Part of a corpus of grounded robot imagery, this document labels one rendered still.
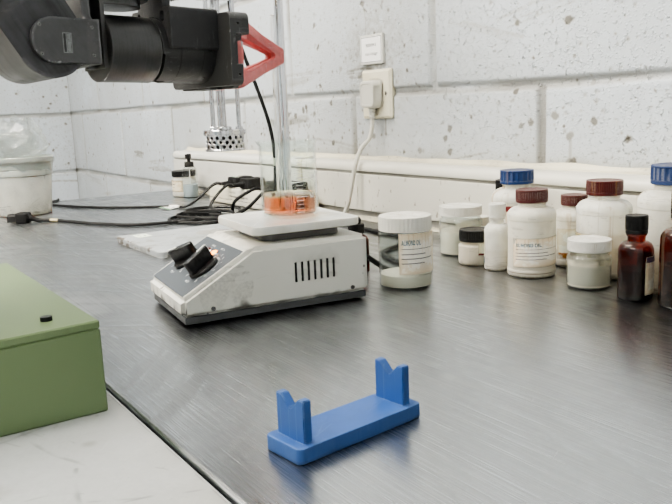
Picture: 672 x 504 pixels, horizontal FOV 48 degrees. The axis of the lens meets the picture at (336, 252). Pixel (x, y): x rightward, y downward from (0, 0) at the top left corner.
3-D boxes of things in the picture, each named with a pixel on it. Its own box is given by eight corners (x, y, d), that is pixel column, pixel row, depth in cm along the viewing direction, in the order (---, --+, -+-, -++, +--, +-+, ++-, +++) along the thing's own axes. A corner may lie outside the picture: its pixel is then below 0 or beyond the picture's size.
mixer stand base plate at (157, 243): (160, 259, 107) (159, 251, 107) (115, 242, 124) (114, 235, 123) (336, 233, 123) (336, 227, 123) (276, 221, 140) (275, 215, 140)
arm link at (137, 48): (138, 9, 71) (66, 3, 66) (170, -1, 66) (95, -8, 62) (144, 85, 72) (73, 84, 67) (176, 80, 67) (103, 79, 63)
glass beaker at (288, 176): (295, 213, 86) (291, 137, 85) (332, 217, 81) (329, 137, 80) (244, 220, 82) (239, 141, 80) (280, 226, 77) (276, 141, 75)
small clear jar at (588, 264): (570, 280, 85) (571, 233, 84) (613, 283, 83) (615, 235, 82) (562, 289, 81) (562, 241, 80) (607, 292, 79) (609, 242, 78)
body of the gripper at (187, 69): (185, 24, 76) (117, 19, 71) (245, 12, 69) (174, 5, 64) (189, 90, 78) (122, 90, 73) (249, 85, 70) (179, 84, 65)
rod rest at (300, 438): (300, 467, 43) (297, 407, 42) (265, 449, 45) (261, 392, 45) (422, 417, 49) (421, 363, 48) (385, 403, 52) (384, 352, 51)
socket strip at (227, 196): (296, 217, 144) (295, 194, 144) (208, 201, 177) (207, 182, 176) (320, 214, 147) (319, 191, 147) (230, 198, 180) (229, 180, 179)
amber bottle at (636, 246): (621, 302, 75) (623, 217, 73) (613, 294, 78) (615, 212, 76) (657, 302, 74) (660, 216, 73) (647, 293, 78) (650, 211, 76)
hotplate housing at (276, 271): (183, 330, 71) (177, 246, 70) (151, 301, 83) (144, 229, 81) (388, 296, 81) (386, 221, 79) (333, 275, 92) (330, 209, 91)
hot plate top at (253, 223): (254, 237, 74) (253, 228, 73) (215, 223, 84) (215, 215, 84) (362, 224, 79) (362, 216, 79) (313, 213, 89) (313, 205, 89)
